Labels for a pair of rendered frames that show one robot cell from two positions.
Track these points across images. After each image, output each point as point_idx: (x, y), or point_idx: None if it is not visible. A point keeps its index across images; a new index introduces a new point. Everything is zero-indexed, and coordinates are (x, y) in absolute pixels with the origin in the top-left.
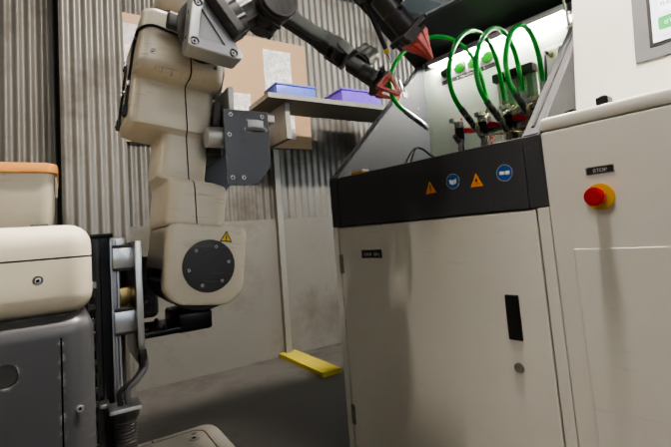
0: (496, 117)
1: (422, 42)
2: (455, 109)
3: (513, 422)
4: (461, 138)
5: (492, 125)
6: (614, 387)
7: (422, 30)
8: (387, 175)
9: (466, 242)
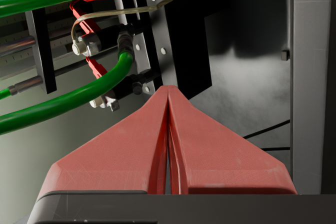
0: None
1: (227, 132)
2: (1, 170)
3: None
4: (130, 79)
5: (92, 21)
6: None
7: (144, 185)
8: (331, 150)
9: None
